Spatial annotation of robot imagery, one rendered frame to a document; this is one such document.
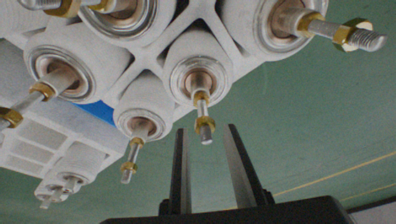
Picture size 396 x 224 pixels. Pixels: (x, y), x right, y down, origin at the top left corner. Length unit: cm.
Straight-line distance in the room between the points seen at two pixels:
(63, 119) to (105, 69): 27
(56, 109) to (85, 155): 13
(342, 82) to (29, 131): 105
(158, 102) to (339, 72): 65
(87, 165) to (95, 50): 32
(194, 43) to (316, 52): 48
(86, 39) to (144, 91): 9
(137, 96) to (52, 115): 28
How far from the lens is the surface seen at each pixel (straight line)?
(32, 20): 28
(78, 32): 23
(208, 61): 17
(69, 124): 46
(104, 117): 47
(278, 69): 54
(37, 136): 57
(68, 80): 22
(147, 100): 21
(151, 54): 25
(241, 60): 26
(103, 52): 22
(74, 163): 46
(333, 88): 75
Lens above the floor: 41
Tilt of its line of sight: 49 degrees down
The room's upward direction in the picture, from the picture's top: 174 degrees clockwise
